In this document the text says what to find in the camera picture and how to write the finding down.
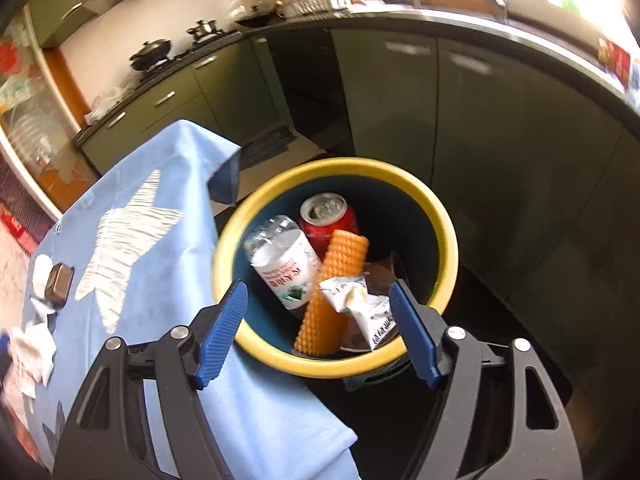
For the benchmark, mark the gas stove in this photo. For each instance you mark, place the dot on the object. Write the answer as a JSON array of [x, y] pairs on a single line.
[[200, 47]]

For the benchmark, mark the orange textured sponge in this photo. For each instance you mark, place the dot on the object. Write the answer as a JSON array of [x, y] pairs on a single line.
[[320, 332]]

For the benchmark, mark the green wall cabinets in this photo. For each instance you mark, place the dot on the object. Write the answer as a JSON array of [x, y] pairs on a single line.
[[55, 15]]

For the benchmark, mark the black pan with lid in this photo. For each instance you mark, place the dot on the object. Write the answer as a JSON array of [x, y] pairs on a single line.
[[255, 19]]

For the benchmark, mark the blue star tablecloth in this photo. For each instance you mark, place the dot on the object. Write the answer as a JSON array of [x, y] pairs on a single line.
[[165, 285]]

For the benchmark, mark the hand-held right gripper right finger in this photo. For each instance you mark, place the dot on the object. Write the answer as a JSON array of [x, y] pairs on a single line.
[[415, 340]]

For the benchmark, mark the black wok with lid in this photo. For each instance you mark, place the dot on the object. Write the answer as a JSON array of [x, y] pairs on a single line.
[[150, 55]]

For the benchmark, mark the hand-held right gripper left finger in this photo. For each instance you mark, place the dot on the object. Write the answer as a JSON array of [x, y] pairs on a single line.
[[220, 340]]

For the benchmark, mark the yellow rimmed blue waste bin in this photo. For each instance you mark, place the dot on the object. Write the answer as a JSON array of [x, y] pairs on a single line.
[[350, 170]]

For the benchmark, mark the sliding glass door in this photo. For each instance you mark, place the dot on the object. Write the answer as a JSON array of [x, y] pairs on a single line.
[[35, 110]]

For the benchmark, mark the black kitchen countertop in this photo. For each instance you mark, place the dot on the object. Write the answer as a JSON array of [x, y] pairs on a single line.
[[450, 15]]

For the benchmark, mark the red soda can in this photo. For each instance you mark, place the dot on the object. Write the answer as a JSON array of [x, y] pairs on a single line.
[[345, 220]]

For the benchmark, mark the white wrapper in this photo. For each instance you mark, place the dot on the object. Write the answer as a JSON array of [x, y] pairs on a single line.
[[370, 310]]

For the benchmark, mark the purple cardboard box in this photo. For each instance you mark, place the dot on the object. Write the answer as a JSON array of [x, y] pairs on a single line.
[[59, 285]]

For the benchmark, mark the white dish rack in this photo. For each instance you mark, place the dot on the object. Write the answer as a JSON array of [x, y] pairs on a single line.
[[325, 2]]

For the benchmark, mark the clear plastic bag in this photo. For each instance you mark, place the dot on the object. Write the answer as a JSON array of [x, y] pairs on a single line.
[[107, 102]]

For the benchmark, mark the red yellow packets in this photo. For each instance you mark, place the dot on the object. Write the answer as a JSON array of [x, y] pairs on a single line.
[[617, 62]]

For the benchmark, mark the clear plastic bottle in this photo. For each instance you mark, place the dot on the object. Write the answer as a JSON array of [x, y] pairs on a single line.
[[285, 265]]

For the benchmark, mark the purple checked apron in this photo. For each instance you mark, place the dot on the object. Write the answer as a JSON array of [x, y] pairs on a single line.
[[20, 195]]

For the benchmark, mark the small white bottle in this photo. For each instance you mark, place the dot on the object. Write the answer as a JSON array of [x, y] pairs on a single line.
[[41, 270]]

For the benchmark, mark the crumpled white tissue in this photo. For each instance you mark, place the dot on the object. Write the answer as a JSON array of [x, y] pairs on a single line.
[[32, 352]]

